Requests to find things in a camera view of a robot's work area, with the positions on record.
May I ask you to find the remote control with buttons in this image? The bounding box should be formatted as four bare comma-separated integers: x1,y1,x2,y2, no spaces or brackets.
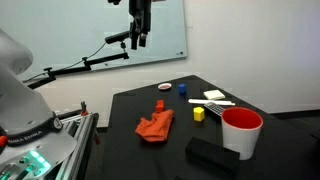
203,102,228,117

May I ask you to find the aluminium frame rail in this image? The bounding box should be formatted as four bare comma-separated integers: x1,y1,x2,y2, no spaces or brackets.
54,111,100,180

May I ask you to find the blue cube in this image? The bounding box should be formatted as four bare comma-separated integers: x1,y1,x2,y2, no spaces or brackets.
177,83,187,95

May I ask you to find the glass whiteboard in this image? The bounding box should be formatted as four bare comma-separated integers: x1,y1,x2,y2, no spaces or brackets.
0,0,188,83

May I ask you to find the black camera on boom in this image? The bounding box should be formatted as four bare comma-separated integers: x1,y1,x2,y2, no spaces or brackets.
104,30,132,45

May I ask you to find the black rectangular box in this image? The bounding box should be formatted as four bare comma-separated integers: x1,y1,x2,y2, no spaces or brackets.
184,136,241,178

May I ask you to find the white sticky note pad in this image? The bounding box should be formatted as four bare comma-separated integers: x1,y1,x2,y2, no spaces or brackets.
203,89,227,101

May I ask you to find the white cup with red inside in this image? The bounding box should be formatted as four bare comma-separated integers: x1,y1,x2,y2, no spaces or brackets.
220,106,264,161

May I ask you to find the small red and white dish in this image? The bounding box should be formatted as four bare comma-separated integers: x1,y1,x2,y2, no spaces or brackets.
157,82,173,91

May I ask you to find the thin black camera cable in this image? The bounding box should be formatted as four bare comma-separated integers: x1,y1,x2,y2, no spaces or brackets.
21,41,108,84

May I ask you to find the orange cloth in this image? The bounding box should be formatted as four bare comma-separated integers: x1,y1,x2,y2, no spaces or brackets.
134,109,176,144

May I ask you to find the orange cube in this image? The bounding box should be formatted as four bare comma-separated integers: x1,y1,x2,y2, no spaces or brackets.
155,99,166,113

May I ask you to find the white stick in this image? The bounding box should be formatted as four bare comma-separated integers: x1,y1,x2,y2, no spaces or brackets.
187,98,236,107

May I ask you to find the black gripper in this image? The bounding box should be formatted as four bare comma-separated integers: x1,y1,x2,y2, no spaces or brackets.
128,0,153,51

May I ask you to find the red and black frame clamp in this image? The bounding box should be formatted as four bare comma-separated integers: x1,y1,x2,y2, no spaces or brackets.
79,100,89,117

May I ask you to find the yellow cube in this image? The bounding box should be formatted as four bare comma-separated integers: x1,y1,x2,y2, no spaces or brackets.
193,106,206,122

